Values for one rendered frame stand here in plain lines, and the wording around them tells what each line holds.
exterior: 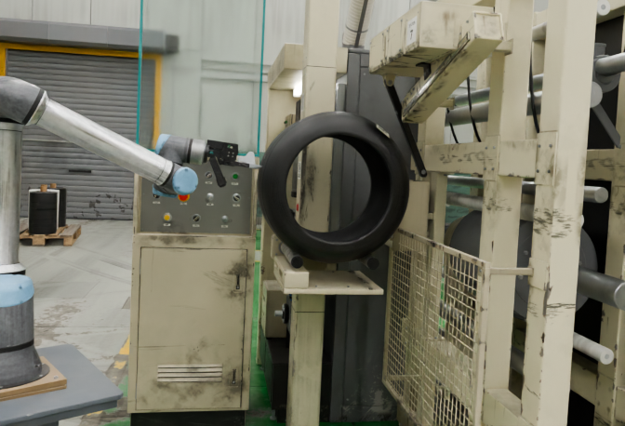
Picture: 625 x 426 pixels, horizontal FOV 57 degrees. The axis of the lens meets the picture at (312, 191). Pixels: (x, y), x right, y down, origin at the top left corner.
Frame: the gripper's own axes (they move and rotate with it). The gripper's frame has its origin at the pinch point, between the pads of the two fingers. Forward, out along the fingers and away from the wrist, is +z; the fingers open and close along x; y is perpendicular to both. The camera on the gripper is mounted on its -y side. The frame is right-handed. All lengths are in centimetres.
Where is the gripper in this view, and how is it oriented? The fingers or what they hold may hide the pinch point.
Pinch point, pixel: (258, 167)
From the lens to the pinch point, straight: 211.0
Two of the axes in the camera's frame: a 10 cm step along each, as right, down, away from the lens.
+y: 1.6, -9.9, -0.3
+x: -1.6, -0.6, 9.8
